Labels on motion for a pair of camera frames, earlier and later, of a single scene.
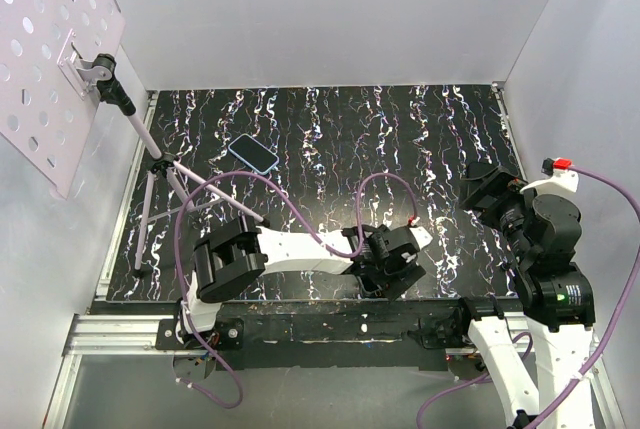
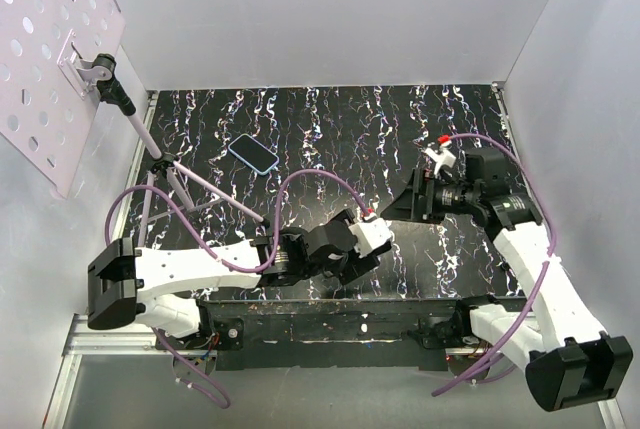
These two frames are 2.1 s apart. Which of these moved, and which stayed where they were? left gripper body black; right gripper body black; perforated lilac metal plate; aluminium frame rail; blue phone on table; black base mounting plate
Moved: left gripper body black; right gripper body black
Stayed: aluminium frame rail; perforated lilac metal plate; black base mounting plate; blue phone on table
